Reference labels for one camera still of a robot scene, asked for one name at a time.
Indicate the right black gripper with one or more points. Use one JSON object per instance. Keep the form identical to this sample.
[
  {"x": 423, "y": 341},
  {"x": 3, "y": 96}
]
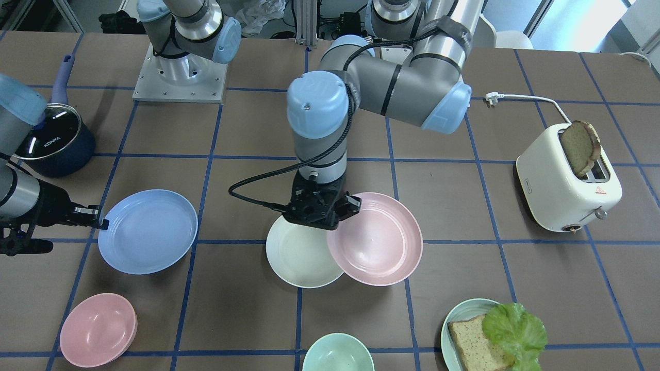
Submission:
[{"x": 53, "y": 207}]

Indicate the aluminium frame post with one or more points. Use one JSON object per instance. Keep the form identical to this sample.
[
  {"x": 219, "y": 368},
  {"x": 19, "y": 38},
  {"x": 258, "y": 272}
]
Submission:
[{"x": 306, "y": 23}]

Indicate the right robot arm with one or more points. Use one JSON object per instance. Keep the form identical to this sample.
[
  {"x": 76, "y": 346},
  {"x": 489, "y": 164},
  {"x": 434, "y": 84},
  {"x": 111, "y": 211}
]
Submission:
[{"x": 175, "y": 28}]

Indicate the blue plate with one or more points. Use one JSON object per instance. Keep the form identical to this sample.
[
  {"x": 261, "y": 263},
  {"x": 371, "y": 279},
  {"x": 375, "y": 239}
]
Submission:
[{"x": 148, "y": 232}]

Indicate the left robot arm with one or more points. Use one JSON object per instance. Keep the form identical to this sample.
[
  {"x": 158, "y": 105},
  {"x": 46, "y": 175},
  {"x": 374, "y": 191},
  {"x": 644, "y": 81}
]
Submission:
[{"x": 414, "y": 75}]

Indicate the white toaster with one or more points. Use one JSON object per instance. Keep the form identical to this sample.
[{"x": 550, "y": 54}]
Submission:
[{"x": 558, "y": 200}]

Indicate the green lettuce leaf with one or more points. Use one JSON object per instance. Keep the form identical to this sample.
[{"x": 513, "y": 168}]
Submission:
[{"x": 518, "y": 333}]

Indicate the cream white plate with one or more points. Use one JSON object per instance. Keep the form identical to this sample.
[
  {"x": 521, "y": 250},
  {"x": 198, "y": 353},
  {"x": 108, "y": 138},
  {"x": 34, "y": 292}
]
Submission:
[{"x": 300, "y": 256}]

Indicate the green plate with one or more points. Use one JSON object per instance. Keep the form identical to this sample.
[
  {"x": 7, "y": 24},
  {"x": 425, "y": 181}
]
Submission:
[{"x": 461, "y": 312}]

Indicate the pink bowl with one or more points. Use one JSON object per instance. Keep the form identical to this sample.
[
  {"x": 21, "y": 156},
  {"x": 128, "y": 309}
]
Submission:
[{"x": 98, "y": 330}]

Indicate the bread slice on plate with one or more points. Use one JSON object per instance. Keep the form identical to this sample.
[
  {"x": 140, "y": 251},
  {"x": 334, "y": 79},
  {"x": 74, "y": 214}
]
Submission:
[{"x": 475, "y": 350}]

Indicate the white chair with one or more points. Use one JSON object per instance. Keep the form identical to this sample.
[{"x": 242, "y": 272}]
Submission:
[{"x": 486, "y": 36}]

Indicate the pink plate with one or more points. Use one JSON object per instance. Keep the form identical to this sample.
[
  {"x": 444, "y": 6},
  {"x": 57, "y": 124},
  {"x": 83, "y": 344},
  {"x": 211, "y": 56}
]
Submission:
[{"x": 381, "y": 245}]

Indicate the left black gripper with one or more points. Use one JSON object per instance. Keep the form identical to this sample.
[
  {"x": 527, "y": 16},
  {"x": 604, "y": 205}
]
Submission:
[{"x": 348, "y": 203}]

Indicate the toast slice in toaster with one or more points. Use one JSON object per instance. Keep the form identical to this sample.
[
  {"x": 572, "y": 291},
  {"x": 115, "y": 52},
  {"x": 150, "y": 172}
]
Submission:
[{"x": 582, "y": 147}]

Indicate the blue saucepan with lid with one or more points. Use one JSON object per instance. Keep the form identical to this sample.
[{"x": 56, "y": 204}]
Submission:
[{"x": 61, "y": 143}]

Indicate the green bowl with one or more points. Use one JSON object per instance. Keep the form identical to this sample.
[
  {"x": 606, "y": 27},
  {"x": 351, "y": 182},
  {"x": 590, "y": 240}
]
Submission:
[{"x": 338, "y": 351}]

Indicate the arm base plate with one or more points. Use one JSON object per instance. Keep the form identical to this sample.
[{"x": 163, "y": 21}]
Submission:
[
  {"x": 189, "y": 79},
  {"x": 397, "y": 55}
]

